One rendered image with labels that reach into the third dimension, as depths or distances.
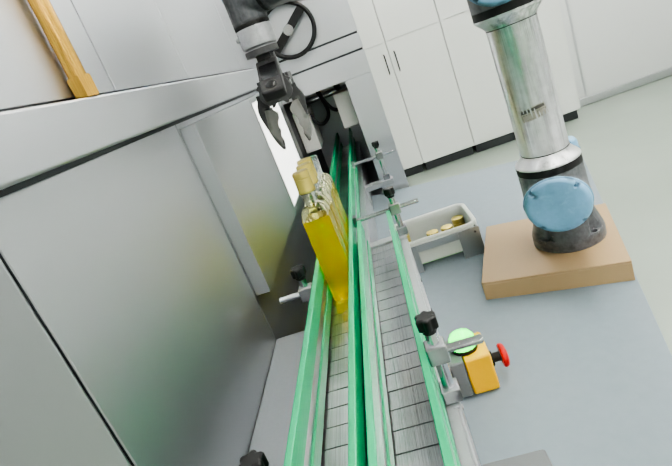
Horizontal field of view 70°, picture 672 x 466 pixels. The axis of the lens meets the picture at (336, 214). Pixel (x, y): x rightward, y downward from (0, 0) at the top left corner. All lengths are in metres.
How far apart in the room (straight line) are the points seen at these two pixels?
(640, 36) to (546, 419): 5.31
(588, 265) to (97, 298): 0.88
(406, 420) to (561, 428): 0.24
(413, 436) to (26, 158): 0.52
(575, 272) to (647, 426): 0.37
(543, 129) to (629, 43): 4.97
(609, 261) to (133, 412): 0.88
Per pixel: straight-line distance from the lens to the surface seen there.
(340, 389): 0.79
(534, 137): 0.93
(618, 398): 0.86
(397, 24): 4.75
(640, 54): 5.94
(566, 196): 0.94
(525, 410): 0.85
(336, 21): 1.98
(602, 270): 1.09
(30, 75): 0.61
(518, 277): 1.09
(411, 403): 0.71
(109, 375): 0.54
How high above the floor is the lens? 1.34
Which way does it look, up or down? 17 degrees down
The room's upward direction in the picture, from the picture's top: 21 degrees counter-clockwise
